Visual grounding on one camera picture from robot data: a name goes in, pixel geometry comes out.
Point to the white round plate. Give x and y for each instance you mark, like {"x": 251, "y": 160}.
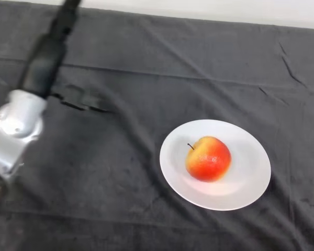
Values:
{"x": 240, "y": 191}

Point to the red yellow apple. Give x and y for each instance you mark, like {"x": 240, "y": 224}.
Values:
{"x": 209, "y": 162}

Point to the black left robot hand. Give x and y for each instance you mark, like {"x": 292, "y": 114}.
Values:
{"x": 44, "y": 62}

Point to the black cloth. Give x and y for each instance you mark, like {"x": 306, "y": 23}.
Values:
{"x": 172, "y": 65}

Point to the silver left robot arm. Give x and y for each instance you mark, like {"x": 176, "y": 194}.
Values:
{"x": 15, "y": 125}

